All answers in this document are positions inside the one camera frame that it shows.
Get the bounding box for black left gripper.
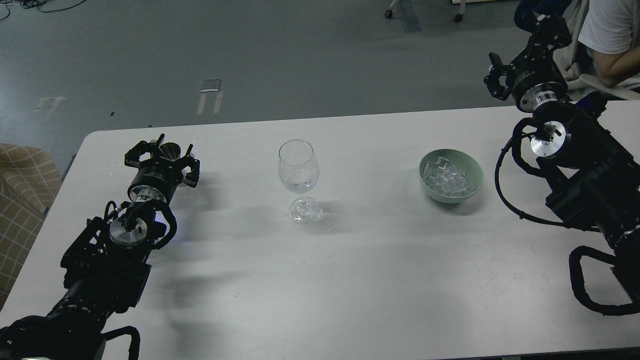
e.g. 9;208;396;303
124;133;201;203

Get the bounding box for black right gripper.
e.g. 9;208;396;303
483;14;573;113

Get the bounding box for steel cocktail jigger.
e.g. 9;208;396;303
158;142;182;161

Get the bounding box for clear ice cubes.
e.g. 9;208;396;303
422;156;476;198

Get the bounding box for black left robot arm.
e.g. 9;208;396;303
1;134;201;360

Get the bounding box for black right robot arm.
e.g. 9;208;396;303
484;14;639;316

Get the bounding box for clear wine glass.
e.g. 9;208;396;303
278;139;323;224

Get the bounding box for white office chair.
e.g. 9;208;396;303
553;0;640;101

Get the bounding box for seated person white shirt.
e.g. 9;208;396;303
578;0;640;91

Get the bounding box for beige checkered cushion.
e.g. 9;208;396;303
0;143;62;307

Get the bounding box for green bowl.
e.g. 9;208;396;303
418;148;484;204

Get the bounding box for black floor cables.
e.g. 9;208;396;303
0;0;87;21

